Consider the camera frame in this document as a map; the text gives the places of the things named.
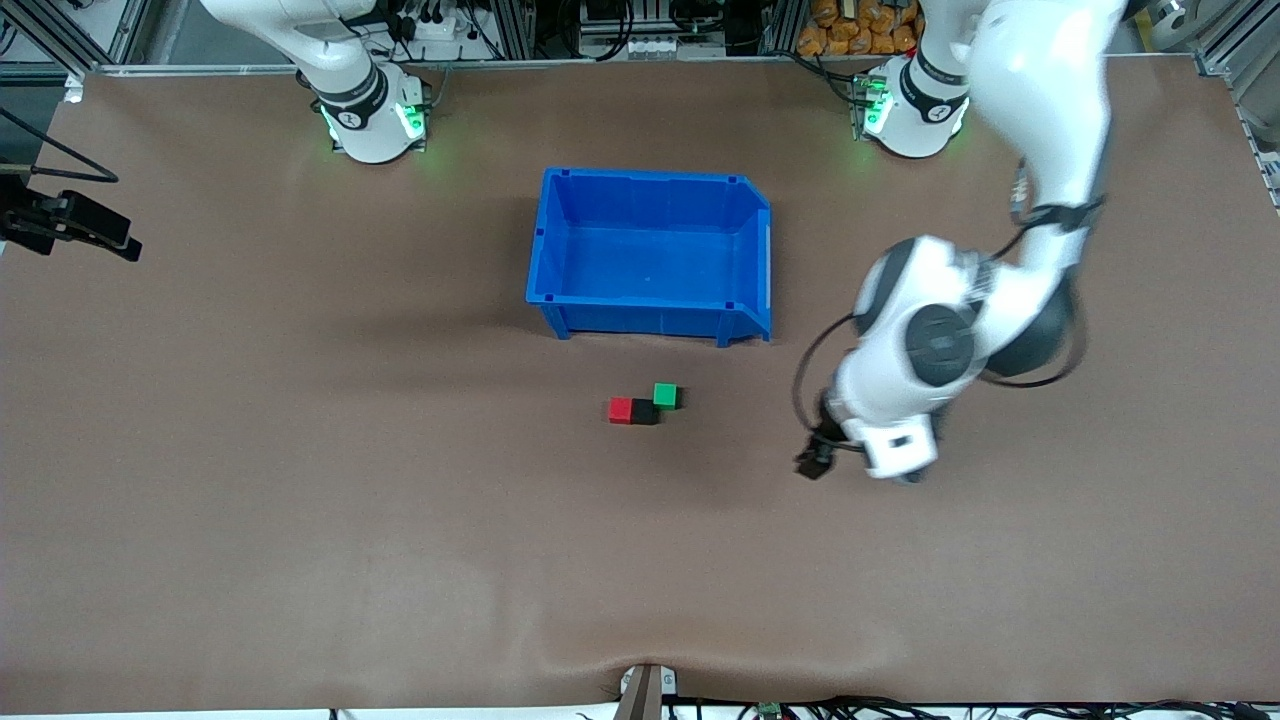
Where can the brown table mat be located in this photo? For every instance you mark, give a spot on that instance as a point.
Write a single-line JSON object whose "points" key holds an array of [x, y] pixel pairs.
{"points": [[640, 560]]}

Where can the small green cube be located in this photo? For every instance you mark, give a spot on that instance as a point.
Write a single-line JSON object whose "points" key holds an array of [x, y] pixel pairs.
{"points": [[665, 395]]}

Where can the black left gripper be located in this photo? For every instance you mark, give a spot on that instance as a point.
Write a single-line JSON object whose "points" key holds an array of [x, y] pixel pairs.
{"points": [[826, 437]]}

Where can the small black cube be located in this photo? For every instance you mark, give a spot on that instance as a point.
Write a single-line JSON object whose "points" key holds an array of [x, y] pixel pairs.
{"points": [[646, 413]]}

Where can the orange snack bags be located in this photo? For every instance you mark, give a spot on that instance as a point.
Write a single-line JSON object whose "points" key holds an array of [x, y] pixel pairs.
{"points": [[850, 28]]}

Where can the blue plastic storage bin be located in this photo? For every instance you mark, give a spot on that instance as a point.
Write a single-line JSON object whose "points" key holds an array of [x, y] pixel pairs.
{"points": [[650, 260]]}

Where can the brown metal table clamp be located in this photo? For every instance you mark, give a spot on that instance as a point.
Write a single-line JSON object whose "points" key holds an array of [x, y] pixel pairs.
{"points": [[647, 692]]}

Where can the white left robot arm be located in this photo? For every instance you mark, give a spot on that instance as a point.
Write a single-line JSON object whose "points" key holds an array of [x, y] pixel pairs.
{"points": [[1040, 110]]}

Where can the white power strip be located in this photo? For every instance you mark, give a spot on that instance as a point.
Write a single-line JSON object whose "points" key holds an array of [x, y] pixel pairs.
{"points": [[432, 30]]}

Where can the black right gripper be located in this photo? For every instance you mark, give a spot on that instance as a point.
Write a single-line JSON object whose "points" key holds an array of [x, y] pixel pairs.
{"points": [[40, 218]]}

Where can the small red cube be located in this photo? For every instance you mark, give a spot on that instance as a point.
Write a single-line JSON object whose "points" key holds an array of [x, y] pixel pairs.
{"points": [[620, 411]]}

